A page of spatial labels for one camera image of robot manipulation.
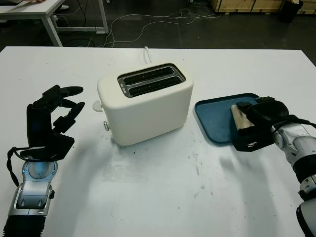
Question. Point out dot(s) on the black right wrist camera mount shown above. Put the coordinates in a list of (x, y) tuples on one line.
[(243, 142)]

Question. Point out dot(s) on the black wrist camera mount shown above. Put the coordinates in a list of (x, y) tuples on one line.
[(61, 144), (243, 142)]

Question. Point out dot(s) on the white toaster lever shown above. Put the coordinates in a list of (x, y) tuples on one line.
[(96, 105)]

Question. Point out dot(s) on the cream white toaster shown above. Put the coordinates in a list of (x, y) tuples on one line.
[(145, 113)]

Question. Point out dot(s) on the dark blue plastic tray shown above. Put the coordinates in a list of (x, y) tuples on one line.
[(214, 118)]

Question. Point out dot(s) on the white bread slice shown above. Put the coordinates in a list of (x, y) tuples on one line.
[(240, 118)]

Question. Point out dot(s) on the black bin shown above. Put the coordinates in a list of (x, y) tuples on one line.
[(291, 12)]

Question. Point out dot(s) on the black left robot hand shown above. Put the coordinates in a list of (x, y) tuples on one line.
[(39, 126)]

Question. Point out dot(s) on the white desk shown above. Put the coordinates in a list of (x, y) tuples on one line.
[(24, 10)]

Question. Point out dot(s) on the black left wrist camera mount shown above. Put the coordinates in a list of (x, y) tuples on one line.
[(61, 144)]

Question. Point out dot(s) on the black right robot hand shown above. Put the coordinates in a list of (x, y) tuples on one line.
[(269, 111)]

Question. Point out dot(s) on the silver toaster knob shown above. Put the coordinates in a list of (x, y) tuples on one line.
[(106, 126)]

